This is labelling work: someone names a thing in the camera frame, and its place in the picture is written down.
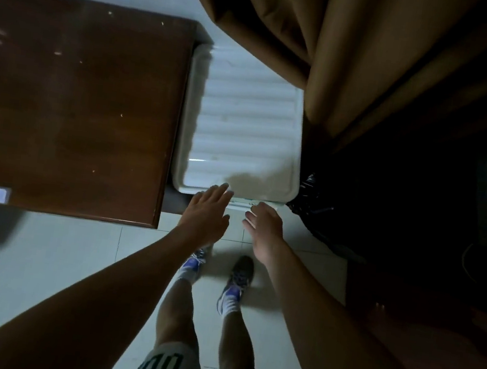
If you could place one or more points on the person's right hand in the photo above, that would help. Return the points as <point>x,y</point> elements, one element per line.
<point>265,235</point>

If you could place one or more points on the person's left hand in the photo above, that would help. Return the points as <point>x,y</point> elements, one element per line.
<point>204,222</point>

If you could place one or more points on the white ribbed bin lid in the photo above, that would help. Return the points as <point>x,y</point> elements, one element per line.
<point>243,123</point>

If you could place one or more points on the person's left forearm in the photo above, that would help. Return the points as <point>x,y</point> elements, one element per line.
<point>85,313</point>

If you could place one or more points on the person's right forearm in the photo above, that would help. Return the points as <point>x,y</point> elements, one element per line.
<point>346,350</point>

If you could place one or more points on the person's left shoe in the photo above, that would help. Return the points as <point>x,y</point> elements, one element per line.
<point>194,263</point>

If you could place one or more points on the person's shoe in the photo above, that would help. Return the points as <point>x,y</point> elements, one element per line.
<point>236,280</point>
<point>194,263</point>

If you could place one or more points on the person's right shoe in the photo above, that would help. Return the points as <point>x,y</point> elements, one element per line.
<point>236,280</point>

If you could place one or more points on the person's left leg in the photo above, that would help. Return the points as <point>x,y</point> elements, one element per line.
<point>178,313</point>

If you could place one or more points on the person's leg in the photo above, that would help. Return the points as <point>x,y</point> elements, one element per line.
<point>178,313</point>
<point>238,348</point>

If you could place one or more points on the person's right leg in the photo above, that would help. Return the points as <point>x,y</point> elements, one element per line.
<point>238,348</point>

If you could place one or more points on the dark wooden low cabinet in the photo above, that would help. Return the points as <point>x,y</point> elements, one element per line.
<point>74,99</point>

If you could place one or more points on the brown base cabinet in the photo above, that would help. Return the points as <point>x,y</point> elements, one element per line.
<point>427,352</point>

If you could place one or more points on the brown curtain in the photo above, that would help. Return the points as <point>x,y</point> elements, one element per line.
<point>379,52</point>

